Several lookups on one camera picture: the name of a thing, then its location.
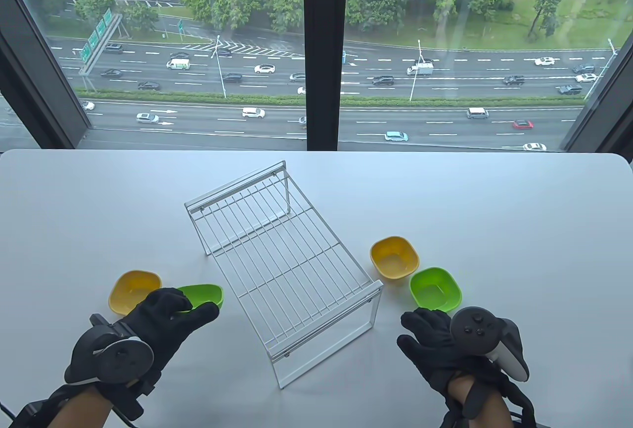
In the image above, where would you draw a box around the person's right forearm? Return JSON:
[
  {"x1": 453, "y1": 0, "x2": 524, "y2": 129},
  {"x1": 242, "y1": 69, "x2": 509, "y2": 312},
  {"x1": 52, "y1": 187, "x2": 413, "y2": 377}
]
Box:
[{"x1": 448, "y1": 376, "x2": 512, "y2": 428}]

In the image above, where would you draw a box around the person's left forearm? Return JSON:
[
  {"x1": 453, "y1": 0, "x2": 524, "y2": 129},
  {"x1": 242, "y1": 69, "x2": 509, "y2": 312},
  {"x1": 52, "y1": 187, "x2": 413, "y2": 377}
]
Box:
[{"x1": 47, "y1": 383, "x2": 119, "y2": 428}]

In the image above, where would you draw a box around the black left hand controller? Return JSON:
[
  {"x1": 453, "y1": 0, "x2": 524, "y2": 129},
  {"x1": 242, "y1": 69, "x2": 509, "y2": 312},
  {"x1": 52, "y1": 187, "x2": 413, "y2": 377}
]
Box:
[{"x1": 90, "y1": 314, "x2": 154, "y2": 382}]

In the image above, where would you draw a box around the yellow small dish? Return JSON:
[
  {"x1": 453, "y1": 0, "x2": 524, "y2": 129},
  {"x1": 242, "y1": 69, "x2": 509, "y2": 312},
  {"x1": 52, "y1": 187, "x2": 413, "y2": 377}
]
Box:
[
  {"x1": 370, "y1": 236, "x2": 420, "y2": 281},
  {"x1": 108, "y1": 270, "x2": 162, "y2": 316}
]

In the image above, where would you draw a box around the black left wrist camera band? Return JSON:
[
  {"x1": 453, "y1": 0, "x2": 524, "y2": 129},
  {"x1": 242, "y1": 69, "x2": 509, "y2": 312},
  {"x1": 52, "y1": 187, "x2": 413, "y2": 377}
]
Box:
[{"x1": 10, "y1": 396, "x2": 57, "y2": 428}]

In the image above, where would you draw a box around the black hand controller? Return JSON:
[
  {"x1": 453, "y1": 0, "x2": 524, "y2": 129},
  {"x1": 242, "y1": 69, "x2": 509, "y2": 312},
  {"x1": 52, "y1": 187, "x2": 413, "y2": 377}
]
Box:
[
  {"x1": 90, "y1": 314, "x2": 154, "y2": 382},
  {"x1": 451, "y1": 306, "x2": 530, "y2": 382}
]

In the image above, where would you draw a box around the white wire kitchen shelf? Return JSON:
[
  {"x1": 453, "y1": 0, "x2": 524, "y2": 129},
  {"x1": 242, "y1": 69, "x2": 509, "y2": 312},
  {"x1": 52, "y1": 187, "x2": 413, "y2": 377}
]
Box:
[{"x1": 184, "y1": 160, "x2": 384, "y2": 389}]

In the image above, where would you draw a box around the person's left hand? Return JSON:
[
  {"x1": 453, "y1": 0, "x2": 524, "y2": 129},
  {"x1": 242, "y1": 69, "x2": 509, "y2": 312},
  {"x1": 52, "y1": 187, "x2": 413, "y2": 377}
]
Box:
[{"x1": 64, "y1": 288, "x2": 220, "y2": 385}]

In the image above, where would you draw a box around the black window frame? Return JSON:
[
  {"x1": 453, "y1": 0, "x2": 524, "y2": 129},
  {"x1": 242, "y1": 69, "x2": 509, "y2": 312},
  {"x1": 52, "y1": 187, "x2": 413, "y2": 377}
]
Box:
[{"x1": 0, "y1": 0, "x2": 633, "y2": 152}]

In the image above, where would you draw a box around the black left wrist sensor box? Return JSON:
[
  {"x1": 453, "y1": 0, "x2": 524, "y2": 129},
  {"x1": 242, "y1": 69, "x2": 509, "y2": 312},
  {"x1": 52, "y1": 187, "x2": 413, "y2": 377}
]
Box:
[{"x1": 121, "y1": 380, "x2": 155, "y2": 421}]

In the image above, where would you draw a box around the green small dish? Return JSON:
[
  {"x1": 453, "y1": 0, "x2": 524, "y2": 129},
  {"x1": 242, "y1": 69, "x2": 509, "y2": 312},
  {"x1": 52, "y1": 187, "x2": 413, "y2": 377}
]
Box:
[
  {"x1": 177, "y1": 284, "x2": 224, "y2": 312},
  {"x1": 409, "y1": 267, "x2": 462, "y2": 313}
]

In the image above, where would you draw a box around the black right hand controller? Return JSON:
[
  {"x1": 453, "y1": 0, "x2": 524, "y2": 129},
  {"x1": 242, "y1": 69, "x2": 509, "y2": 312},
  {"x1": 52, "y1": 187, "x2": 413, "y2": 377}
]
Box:
[{"x1": 451, "y1": 306, "x2": 530, "y2": 382}]

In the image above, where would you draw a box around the person's right hand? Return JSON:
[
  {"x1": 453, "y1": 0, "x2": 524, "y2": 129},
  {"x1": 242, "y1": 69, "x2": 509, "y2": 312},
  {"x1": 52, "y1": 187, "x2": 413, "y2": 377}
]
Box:
[{"x1": 397, "y1": 308, "x2": 501, "y2": 392}]

